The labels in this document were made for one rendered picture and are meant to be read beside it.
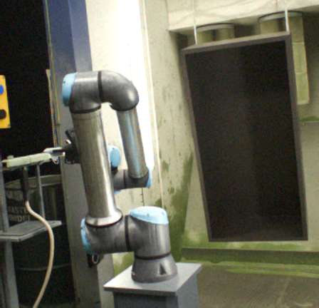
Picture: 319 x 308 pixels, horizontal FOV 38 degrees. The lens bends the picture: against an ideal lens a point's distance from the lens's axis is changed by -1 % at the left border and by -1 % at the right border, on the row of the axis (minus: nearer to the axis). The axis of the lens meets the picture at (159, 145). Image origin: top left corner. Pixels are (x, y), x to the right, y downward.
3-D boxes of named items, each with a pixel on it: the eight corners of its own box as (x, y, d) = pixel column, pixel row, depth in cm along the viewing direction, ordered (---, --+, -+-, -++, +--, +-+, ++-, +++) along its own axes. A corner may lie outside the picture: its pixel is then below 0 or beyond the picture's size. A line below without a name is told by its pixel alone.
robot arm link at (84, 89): (128, 260, 184) (100, 75, 155) (84, 264, 184) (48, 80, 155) (129, 238, 198) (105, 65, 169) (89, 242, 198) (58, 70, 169)
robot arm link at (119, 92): (134, 59, 163) (152, 172, 216) (100, 63, 163) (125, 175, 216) (135, 82, 156) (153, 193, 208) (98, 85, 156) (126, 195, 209)
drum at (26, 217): (2, 300, 350) (-13, 185, 344) (65, 276, 391) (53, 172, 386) (44, 319, 310) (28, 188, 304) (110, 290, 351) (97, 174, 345)
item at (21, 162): (13, 205, 213) (7, 156, 211) (5, 206, 215) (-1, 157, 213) (73, 187, 257) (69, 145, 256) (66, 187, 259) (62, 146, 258)
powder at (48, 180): (-9, 188, 344) (-9, 187, 344) (53, 177, 383) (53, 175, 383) (30, 192, 307) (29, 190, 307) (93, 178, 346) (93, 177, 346)
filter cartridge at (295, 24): (292, 119, 353) (282, 8, 347) (258, 121, 383) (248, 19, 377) (322, 115, 373) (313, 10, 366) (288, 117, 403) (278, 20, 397)
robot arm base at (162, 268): (166, 284, 176) (164, 259, 176) (122, 281, 184) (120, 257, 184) (184, 267, 194) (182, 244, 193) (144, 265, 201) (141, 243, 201)
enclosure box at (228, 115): (218, 217, 325) (193, 44, 294) (307, 214, 306) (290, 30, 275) (208, 242, 293) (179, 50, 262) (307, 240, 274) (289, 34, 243)
